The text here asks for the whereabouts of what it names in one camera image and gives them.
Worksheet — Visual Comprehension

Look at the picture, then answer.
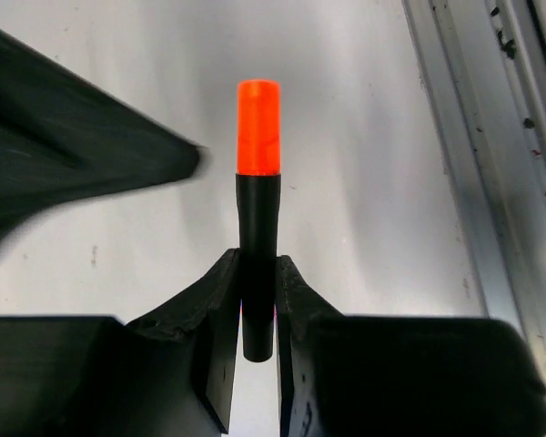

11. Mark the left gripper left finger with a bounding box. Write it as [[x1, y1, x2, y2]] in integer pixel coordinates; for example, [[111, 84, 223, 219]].
[[0, 249, 239, 436]]

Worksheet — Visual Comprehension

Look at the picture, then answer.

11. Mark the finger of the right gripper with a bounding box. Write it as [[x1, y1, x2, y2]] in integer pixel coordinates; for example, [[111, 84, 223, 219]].
[[0, 30, 203, 240]]

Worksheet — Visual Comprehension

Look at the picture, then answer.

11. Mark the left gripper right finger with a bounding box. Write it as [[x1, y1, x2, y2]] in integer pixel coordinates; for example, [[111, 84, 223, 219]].
[[276, 256, 546, 436]]

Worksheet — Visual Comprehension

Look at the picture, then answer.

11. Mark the orange black highlighter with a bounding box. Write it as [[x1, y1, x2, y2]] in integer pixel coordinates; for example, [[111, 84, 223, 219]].
[[236, 78, 281, 362]]

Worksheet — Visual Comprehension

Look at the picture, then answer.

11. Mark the aluminium table rail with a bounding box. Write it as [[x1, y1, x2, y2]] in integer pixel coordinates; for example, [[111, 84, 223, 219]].
[[403, 1, 546, 380]]

